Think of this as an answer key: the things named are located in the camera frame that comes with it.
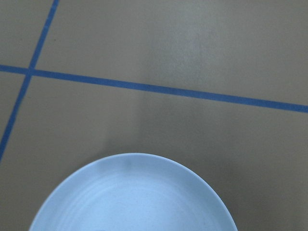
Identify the blue plate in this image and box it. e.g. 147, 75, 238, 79
30, 153, 237, 231

